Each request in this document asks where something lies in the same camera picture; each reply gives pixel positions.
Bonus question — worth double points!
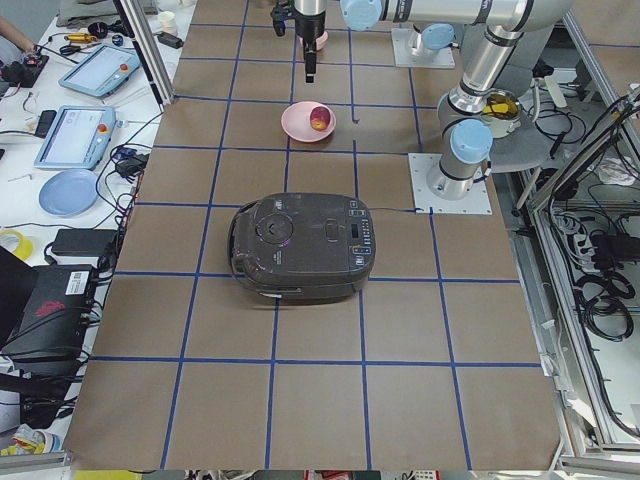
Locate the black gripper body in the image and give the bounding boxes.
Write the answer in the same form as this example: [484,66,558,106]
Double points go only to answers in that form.
[293,0,327,41]

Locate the pink bowl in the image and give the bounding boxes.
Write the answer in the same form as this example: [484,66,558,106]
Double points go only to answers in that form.
[316,31,329,51]

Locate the red apple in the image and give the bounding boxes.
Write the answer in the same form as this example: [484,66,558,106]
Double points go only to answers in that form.
[309,105,331,132]

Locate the pink plate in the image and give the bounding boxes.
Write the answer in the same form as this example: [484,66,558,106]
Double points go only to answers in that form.
[280,101,336,143]

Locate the metal bowl with yellow object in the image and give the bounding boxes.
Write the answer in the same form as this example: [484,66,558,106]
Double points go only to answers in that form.
[481,90,521,139]

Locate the blue plate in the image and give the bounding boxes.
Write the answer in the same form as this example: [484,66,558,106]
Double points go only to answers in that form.
[38,169,98,217]

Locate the black rice cooker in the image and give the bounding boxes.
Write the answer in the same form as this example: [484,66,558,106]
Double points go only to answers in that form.
[227,193,376,301]

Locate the far teach pendant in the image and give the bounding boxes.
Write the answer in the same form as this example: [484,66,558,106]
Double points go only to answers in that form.
[58,45,141,98]

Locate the teach pendant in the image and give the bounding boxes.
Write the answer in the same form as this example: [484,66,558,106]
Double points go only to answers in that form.
[34,105,116,170]
[58,45,141,98]

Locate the grey round stool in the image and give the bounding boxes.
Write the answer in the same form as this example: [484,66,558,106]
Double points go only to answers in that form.
[489,114,550,174]

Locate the near teach pendant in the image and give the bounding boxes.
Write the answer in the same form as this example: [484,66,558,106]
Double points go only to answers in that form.
[34,105,116,170]

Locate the black smartphone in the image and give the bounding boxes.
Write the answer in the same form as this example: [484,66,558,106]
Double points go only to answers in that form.
[35,110,57,139]

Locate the black power adapter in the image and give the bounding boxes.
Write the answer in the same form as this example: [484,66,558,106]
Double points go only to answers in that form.
[51,229,116,257]

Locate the yellow tape roll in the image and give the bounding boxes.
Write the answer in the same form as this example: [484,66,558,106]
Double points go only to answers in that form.
[0,229,33,261]

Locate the black computer box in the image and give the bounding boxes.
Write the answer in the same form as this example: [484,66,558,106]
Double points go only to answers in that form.
[1,265,97,363]

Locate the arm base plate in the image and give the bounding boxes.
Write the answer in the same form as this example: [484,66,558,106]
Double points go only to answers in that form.
[408,153,492,215]
[391,23,455,69]

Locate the aluminium frame post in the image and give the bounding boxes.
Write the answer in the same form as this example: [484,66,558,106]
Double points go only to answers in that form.
[113,0,175,106]

